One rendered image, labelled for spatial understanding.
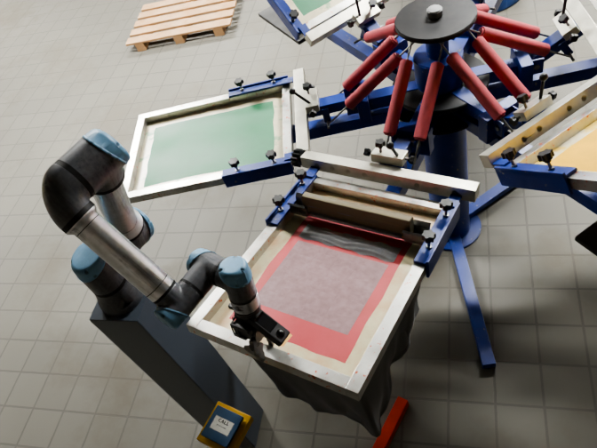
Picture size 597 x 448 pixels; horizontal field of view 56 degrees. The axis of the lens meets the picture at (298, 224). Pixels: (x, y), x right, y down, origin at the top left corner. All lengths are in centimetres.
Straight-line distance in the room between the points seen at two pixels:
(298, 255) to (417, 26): 100
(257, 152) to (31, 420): 195
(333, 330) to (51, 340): 235
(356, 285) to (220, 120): 128
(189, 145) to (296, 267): 104
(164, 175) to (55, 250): 173
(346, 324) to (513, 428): 122
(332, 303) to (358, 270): 15
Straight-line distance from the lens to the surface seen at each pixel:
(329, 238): 195
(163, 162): 269
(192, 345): 216
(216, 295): 182
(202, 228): 367
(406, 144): 220
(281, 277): 186
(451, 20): 231
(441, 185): 200
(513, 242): 319
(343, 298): 176
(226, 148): 259
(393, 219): 185
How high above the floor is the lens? 256
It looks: 48 degrees down
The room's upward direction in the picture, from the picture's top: 22 degrees counter-clockwise
